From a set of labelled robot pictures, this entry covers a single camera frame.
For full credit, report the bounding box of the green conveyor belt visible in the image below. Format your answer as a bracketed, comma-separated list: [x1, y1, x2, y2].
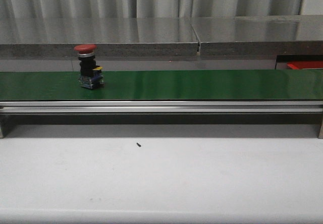
[1, 70, 322, 101]

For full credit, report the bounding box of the left grey stone slab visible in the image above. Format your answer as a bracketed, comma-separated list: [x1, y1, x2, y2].
[1, 18, 199, 58]

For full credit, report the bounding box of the grey stone slab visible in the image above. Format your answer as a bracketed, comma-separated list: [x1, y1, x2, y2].
[191, 15, 322, 57]
[1, 18, 199, 58]

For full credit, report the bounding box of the red plastic tray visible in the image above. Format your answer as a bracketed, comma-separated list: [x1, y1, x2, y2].
[287, 61, 323, 70]

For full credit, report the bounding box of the right grey stone slab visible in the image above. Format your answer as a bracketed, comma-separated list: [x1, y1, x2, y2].
[191, 15, 322, 57]

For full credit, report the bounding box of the right steel conveyor leg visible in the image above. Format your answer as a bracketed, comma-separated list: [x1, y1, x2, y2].
[313, 113, 323, 140]

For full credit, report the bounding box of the aluminium conveyor frame rail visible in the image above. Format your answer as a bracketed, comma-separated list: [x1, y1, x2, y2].
[1, 100, 322, 115]

